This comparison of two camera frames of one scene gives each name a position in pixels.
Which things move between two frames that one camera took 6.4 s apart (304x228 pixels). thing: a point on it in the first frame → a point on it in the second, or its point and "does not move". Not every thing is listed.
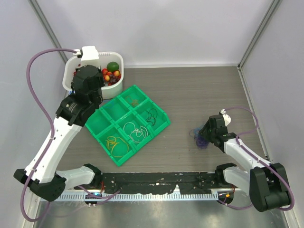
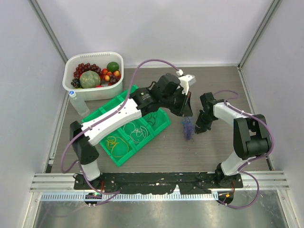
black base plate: x=158 y=183 does not move
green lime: x=112 y=66 does not move
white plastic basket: x=111 y=92 does not move
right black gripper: x=204 y=131 → x=200 y=125
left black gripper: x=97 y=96 → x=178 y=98
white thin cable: x=138 y=135 does not move
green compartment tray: x=126 y=122 does not move
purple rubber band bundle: x=202 y=143 → x=188 y=130
